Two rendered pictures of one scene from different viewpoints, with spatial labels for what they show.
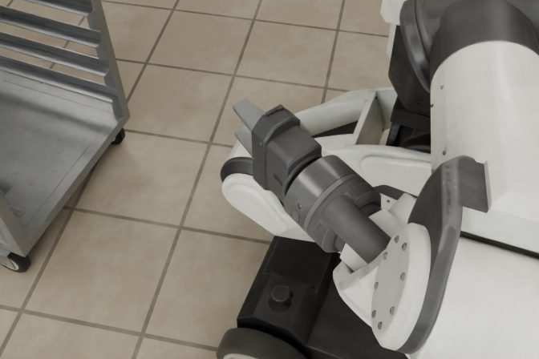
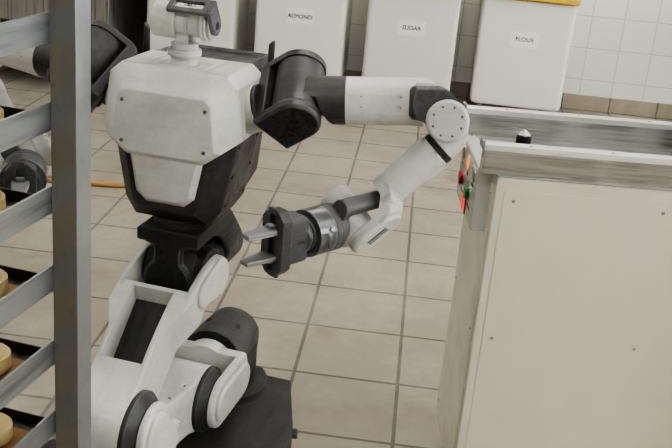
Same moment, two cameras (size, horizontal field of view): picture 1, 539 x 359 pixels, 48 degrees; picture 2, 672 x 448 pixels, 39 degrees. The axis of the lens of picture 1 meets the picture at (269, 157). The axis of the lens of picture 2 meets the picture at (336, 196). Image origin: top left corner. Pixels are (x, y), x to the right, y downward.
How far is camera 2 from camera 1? 164 cm
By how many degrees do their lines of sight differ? 80
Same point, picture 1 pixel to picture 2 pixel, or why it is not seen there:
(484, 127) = (399, 82)
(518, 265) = not seen: hidden behind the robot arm
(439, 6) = (301, 92)
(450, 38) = (332, 90)
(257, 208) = (166, 432)
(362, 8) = not seen: outside the picture
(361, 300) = (396, 206)
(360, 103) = (131, 292)
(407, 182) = (217, 286)
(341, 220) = (354, 201)
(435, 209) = (433, 95)
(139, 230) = not seen: outside the picture
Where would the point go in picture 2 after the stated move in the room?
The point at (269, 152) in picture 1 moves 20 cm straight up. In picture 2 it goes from (295, 226) to (304, 114)
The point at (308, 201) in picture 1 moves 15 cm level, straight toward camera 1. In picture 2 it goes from (330, 221) to (414, 228)
